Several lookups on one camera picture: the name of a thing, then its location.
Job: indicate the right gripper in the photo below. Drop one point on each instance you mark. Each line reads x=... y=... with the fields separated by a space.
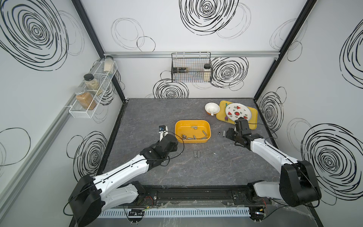
x=228 y=133

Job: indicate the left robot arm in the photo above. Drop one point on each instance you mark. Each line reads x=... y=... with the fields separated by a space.
x=94 y=194

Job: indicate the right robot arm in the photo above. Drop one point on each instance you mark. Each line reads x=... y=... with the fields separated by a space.
x=298 y=183

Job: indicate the yellow storage box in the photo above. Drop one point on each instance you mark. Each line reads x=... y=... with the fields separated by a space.
x=183 y=127

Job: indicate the watermelon pattern plate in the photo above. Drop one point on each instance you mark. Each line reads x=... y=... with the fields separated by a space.
x=234 y=111

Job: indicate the yellow serving tray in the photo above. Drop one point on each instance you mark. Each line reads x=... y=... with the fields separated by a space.
x=221 y=115

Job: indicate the orange white bowl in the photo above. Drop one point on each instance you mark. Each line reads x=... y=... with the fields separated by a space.
x=212 y=108

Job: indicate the dark item in basket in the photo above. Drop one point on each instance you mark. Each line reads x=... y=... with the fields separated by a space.
x=176 y=70

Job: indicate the brown spice jar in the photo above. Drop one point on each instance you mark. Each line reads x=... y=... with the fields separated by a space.
x=85 y=99

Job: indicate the white jar on shelf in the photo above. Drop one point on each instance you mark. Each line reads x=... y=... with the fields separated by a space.
x=108 y=64

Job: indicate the green herb jar black lid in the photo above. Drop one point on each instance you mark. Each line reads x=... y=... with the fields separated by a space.
x=92 y=84

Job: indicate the black wire basket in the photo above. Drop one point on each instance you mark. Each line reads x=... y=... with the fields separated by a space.
x=195 y=66

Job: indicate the jar in wire basket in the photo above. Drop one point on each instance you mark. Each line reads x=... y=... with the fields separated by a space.
x=207 y=72

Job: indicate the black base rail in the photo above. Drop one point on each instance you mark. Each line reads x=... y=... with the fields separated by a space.
x=153 y=195

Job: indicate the white slotted cable duct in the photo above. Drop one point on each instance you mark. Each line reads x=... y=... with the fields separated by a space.
x=177 y=213

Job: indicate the white wire wall shelf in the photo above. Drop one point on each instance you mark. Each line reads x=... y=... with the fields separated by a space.
x=103 y=101

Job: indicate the aluminium wall rail back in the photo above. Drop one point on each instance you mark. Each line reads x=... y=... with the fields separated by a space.
x=199 y=54

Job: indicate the aluminium wall rail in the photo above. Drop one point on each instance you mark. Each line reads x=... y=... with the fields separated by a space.
x=33 y=160
x=199 y=54

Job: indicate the black corner frame post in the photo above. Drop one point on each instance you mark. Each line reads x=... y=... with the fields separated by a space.
x=308 y=7

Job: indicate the left corner frame post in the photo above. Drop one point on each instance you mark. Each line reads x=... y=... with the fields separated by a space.
x=95 y=41

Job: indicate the aluminium wall rail left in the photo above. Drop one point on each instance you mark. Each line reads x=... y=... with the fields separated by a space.
x=33 y=160

